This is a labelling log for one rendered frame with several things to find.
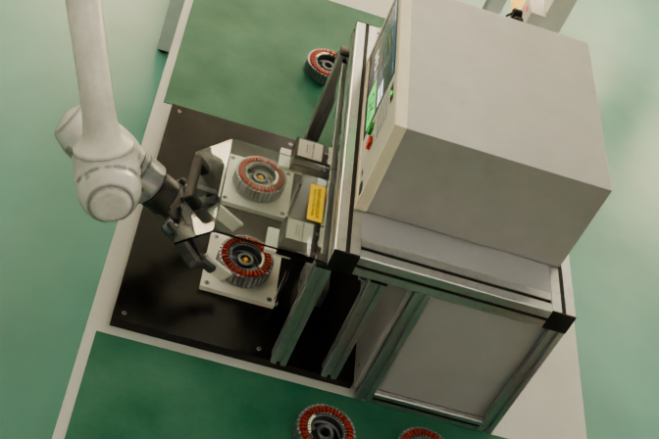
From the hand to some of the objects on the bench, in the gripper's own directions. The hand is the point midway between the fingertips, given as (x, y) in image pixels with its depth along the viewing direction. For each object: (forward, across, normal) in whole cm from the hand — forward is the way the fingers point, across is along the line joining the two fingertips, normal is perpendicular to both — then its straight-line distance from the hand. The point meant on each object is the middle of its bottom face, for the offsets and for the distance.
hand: (228, 249), depth 223 cm
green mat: (+26, -77, +6) cm, 82 cm away
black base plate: (+8, -12, -4) cm, 15 cm away
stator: (+5, 0, -2) cm, 6 cm away
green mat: (+28, +52, +7) cm, 59 cm away
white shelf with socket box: (+56, -104, +24) cm, 120 cm away
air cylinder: (+18, 0, +5) cm, 19 cm away
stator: (+16, -75, +1) cm, 77 cm away
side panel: (+42, +20, +16) cm, 49 cm away
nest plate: (+6, 0, -3) cm, 7 cm away
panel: (+28, -13, +10) cm, 32 cm away
